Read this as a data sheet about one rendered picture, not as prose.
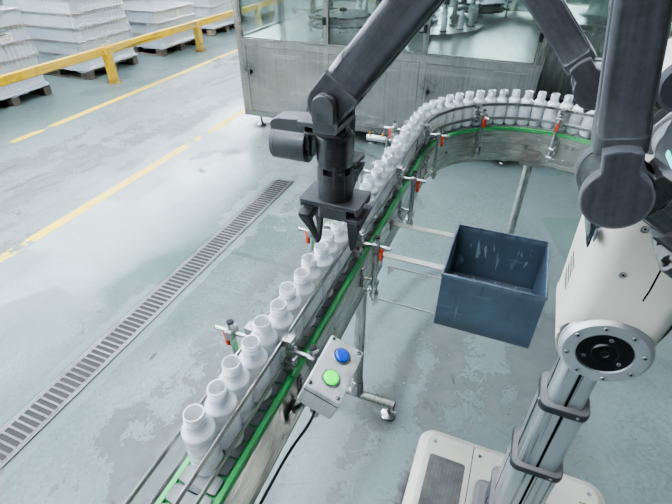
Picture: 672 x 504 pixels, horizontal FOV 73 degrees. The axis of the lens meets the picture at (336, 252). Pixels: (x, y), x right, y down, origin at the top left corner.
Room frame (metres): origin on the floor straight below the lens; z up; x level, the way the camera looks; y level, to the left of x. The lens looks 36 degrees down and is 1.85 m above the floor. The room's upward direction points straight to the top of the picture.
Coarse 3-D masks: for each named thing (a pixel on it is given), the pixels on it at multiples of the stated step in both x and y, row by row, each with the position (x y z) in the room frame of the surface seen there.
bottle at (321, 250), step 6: (318, 246) 0.97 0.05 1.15; (324, 246) 0.97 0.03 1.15; (318, 252) 0.94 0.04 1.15; (324, 252) 0.94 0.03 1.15; (318, 258) 0.94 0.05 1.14; (324, 258) 0.94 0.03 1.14; (330, 258) 0.95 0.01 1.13; (318, 264) 0.93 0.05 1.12; (324, 264) 0.93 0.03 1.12; (330, 264) 0.94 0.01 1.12; (324, 270) 0.93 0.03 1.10; (330, 276) 0.94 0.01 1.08; (324, 282) 0.93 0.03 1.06; (330, 282) 0.94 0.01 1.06; (324, 288) 0.93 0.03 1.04; (324, 294) 0.93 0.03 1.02; (330, 294) 0.94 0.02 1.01
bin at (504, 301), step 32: (384, 256) 1.22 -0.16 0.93; (448, 256) 1.20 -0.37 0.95; (480, 256) 1.35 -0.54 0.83; (512, 256) 1.32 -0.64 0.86; (544, 256) 1.26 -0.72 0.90; (448, 288) 1.10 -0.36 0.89; (480, 288) 1.06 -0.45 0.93; (512, 288) 1.28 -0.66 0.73; (544, 288) 1.06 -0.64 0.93; (448, 320) 1.09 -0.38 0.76; (480, 320) 1.06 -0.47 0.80; (512, 320) 1.02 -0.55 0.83
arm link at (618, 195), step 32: (640, 0) 0.51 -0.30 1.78; (608, 32) 0.53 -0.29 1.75; (640, 32) 0.50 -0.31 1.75; (608, 64) 0.51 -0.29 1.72; (640, 64) 0.50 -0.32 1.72; (608, 96) 0.51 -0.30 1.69; (640, 96) 0.49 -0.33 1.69; (608, 128) 0.50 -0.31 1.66; (640, 128) 0.49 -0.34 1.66; (608, 160) 0.47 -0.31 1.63; (640, 160) 0.46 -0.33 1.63; (608, 192) 0.47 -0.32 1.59; (640, 192) 0.46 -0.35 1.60; (608, 224) 0.46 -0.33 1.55
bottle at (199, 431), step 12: (192, 408) 0.48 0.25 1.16; (192, 420) 0.49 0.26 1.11; (204, 420) 0.46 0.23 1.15; (192, 432) 0.45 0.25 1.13; (204, 432) 0.45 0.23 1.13; (216, 432) 0.47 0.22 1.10; (192, 444) 0.44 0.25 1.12; (204, 444) 0.44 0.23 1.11; (192, 456) 0.44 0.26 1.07; (216, 456) 0.45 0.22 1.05; (204, 468) 0.44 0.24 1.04
